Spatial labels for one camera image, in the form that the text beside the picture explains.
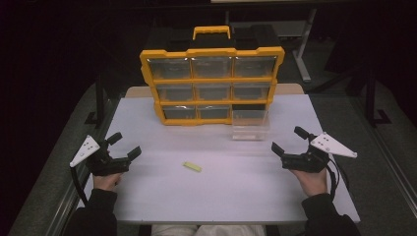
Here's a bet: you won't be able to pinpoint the white table mat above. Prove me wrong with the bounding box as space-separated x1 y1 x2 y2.
77 93 361 226

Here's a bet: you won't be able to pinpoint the yellow drawer organizer case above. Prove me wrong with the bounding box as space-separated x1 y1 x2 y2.
139 25 286 127

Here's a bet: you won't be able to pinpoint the person's right hand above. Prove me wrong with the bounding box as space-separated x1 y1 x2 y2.
290 168 329 198

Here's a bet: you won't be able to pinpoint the small yellow-green eraser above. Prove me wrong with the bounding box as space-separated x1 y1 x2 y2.
182 160 204 173

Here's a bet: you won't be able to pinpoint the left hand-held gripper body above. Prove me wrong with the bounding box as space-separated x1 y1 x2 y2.
69 135 133 177

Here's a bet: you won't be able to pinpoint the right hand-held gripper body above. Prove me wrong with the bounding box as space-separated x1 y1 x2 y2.
280 131 358 174

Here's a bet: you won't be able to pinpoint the black metal stand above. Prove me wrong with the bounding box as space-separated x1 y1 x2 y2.
364 70 393 128
84 74 110 128

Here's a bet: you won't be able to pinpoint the person's left hand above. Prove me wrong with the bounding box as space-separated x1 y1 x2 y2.
92 172 123 193

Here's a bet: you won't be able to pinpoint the person's legs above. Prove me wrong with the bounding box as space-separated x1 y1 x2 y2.
149 223 268 236

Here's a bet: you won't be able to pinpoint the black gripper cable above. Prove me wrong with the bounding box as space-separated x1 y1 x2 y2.
69 164 89 208
326 158 350 202

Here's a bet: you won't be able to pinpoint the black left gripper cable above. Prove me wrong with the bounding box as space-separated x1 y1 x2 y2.
69 164 89 208

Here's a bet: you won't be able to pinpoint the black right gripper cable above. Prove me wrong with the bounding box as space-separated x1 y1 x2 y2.
326 158 350 202

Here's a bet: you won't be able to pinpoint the white metal desk leg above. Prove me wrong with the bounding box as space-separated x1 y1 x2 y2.
292 8 319 84

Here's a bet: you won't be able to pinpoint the clear plastic drawer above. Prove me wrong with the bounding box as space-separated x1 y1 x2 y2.
231 109 270 142

